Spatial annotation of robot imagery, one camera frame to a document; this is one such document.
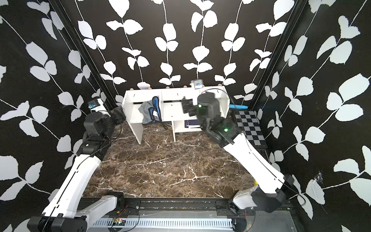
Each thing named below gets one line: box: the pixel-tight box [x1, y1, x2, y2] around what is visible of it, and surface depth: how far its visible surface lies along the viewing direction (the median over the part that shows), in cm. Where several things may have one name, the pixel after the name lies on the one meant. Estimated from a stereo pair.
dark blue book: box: [184, 119, 199, 129], surface depth 92 cm
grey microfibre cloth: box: [138, 99, 160, 125], surface depth 80 cm
